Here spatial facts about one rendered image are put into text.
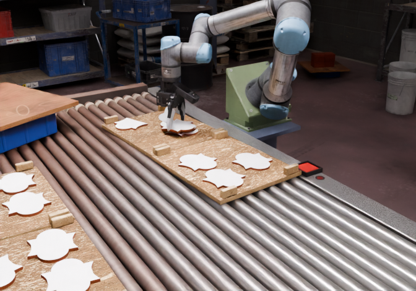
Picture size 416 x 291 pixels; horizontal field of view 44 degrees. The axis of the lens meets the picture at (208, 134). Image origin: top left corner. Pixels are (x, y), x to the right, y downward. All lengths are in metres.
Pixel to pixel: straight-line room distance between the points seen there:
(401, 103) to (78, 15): 3.59
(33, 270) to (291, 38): 1.06
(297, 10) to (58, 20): 4.48
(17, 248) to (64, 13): 4.78
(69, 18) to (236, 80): 3.97
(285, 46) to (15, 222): 1.01
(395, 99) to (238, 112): 3.20
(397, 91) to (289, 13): 3.61
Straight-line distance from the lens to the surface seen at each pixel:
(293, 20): 1.76
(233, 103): 2.33
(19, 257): 1.42
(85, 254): 1.38
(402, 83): 5.29
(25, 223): 1.56
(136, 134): 2.09
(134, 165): 1.87
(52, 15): 6.01
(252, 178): 1.72
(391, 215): 1.63
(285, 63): 1.89
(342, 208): 1.63
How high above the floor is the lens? 1.70
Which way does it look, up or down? 22 degrees down
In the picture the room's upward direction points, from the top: straight up
